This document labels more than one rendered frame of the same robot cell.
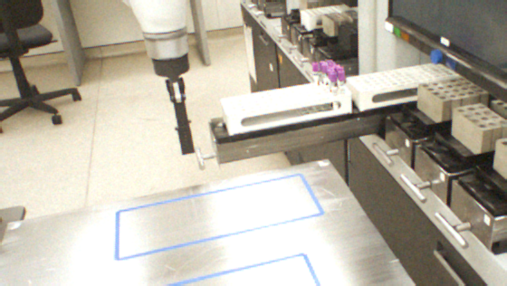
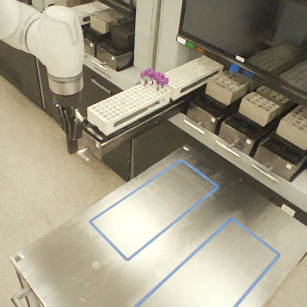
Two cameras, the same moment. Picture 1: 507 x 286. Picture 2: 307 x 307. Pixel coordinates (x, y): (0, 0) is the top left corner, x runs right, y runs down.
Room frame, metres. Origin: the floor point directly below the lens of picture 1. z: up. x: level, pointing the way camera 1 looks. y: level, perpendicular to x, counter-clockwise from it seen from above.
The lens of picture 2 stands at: (0.30, 0.52, 1.55)
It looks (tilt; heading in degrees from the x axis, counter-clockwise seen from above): 42 degrees down; 326
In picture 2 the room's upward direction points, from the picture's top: 6 degrees clockwise
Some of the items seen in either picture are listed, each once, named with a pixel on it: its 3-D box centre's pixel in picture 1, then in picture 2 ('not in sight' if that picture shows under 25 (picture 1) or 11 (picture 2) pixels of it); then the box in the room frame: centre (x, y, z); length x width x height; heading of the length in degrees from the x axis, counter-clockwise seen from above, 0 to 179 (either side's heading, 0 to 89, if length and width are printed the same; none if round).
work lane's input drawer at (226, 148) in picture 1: (341, 119); (157, 105); (1.21, -0.09, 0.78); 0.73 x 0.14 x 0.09; 105
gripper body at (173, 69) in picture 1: (173, 75); (68, 102); (1.11, 0.28, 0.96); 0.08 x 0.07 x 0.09; 15
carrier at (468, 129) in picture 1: (470, 131); (255, 111); (0.95, -0.33, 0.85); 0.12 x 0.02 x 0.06; 14
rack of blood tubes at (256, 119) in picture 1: (286, 108); (131, 106); (1.17, 0.04, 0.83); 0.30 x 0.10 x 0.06; 105
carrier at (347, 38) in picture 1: (347, 38); (121, 36); (1.64, -0.15, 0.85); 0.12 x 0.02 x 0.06; 15
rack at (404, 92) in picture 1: (408, 86); (190, 77); (1.25, -0.26, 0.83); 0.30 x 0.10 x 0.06; 105
